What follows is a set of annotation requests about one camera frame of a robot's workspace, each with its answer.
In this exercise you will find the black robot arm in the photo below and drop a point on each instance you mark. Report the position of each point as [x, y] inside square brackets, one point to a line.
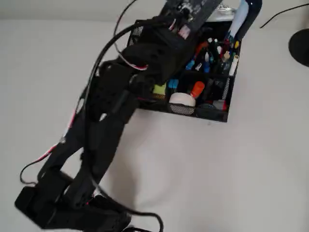
[101, 135]

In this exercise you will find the orange-red capped tube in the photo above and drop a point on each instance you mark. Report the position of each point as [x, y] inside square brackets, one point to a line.
[198, 88]

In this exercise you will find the silver metal object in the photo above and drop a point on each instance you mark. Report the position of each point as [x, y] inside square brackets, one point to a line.
[224, 14]

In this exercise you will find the navy and white plastic object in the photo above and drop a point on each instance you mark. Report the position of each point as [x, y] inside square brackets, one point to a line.
[251, 14]

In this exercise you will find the black round lamp base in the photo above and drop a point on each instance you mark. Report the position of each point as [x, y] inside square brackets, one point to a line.
[300, 47]

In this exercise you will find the yellow capped pen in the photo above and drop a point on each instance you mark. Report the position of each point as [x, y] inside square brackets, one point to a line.
[237, 44]

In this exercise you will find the blue capped pen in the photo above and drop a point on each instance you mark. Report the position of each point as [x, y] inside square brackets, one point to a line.
[190, 64]

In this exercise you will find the black mesh desk organizer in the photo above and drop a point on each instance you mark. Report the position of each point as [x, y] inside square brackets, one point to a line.
[212, 116]

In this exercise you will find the green sticky note pad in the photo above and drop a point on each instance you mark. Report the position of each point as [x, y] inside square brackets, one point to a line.
[159, 89]

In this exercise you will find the red pen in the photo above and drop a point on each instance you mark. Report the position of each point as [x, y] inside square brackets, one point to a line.
[200, 47]

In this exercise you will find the red and grey small item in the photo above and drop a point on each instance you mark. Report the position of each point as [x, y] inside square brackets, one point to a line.
[220, 104]

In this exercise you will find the blue clips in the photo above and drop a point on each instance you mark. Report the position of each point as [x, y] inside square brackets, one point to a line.
[173, 83]

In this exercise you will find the white cylindrical pen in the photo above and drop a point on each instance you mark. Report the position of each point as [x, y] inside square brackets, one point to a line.
[234, 65]

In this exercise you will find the white tape roll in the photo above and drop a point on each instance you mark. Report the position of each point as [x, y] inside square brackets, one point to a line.
[181, 99]

